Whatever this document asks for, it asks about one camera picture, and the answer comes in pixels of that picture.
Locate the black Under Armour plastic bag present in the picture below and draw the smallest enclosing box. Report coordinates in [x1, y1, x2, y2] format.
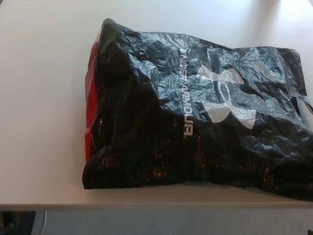
[82, 17, 313, 201]

